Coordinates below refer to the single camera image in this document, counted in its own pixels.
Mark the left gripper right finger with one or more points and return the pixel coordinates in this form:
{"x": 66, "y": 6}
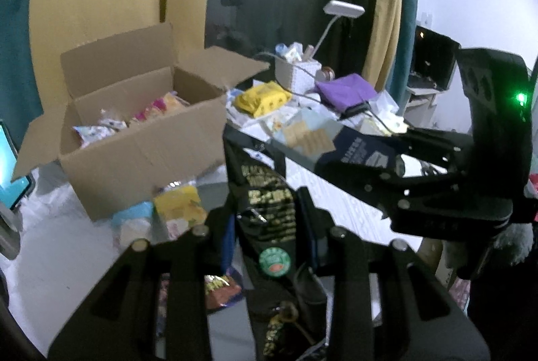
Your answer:
{"x": 313, "y": 226}

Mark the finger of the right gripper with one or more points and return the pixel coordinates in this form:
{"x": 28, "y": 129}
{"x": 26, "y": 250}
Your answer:
{"x": 378, "y": 187}
{"x": 438, "y": 152}

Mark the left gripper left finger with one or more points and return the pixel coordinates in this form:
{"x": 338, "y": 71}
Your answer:
{"x": 228, "y": 244}

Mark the black gold snack bag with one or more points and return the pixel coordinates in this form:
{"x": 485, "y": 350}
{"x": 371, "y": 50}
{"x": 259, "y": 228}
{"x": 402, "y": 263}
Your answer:
{"x": 285, "y": 302}

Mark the yellow orange cake packet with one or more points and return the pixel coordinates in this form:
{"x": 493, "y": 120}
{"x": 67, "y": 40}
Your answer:
{"x": 179, "y": 209}

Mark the navy soda crackers pack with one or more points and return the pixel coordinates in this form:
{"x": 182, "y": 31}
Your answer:
{"x": 312, "y": 139}

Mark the pink potato chips bag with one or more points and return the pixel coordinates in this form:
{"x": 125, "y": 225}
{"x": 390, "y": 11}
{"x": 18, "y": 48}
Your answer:
{"x": 168, "y": 103}

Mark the red yellow snack bag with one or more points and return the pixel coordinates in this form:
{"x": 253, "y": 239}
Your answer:
{"x": 222, "y": 291}

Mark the blue white snack bag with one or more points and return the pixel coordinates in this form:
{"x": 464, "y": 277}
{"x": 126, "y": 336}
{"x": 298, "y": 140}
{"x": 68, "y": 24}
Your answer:
{"x": 91, "y": 134}

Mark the black computer monitor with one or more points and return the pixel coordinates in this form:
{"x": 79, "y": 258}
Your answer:
{"x": 433, "y": 61}

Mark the teal curtain right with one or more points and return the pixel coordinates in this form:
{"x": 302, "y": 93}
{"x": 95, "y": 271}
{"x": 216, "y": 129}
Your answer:
{"x": 400, "y": 72}

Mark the teal curtain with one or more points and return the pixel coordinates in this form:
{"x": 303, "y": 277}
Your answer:
{"x": 400, "y": 72}
{"x": 20, "y": 101}

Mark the light blue snack packet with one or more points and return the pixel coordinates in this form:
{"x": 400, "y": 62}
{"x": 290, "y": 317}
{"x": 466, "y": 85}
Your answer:
{"x": 132, "y": 224}

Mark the purple folded cloth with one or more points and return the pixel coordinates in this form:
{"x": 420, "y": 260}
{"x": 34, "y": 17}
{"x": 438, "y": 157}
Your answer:
{"x": 345, "y": 92}

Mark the yellow curtain right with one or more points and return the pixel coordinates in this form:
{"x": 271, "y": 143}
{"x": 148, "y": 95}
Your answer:
{"x": 383, "y": 42}

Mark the yellow wet wipes pack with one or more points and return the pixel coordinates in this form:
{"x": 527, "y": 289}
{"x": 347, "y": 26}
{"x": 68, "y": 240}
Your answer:
{"x": 262, "y": 99}

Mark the white perforated basket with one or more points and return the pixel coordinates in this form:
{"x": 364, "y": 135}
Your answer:
{"x": 297, "y": 77}

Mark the brown cardboard box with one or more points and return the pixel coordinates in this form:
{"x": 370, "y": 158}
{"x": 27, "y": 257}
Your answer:
{"x": 110, "y": 80}

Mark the white desk lamp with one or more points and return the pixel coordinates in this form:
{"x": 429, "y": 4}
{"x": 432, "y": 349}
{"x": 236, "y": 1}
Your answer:
{"x": 338, "y": 9}

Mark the tablet with teal screen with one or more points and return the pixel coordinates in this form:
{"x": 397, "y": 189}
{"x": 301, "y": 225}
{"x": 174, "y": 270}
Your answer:
{"x": 12, "y": 192}

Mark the teal curtain left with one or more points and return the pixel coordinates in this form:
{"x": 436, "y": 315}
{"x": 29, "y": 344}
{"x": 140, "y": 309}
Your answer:
{"x": 20, "y": 101}

